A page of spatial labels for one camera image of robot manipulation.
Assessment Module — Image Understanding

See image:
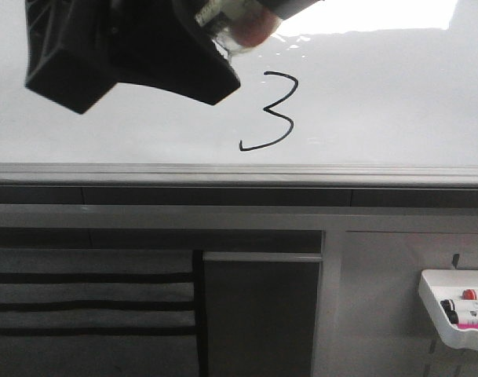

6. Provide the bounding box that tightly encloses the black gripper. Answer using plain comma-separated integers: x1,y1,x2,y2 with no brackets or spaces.
24,1,240,114

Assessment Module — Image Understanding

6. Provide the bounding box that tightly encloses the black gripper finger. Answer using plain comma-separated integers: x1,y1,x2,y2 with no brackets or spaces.
259,0,319,20

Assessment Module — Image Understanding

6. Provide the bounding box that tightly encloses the black whiteboard marker with tape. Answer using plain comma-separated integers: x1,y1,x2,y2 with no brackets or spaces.
195,0,283,61

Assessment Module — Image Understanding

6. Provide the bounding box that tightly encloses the white whiteboard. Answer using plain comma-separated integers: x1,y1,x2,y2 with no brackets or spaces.
0,1,478,188

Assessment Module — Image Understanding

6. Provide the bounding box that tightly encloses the white plastic marker tray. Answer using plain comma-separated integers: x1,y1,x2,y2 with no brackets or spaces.
418,269,478,351

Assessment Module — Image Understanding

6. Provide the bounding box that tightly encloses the black capped marker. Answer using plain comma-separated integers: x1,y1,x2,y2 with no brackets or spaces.
440,299,478,312
446,310,478,325

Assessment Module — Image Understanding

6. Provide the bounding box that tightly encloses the red capped marker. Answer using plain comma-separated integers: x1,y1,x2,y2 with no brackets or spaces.
462,288,478,301

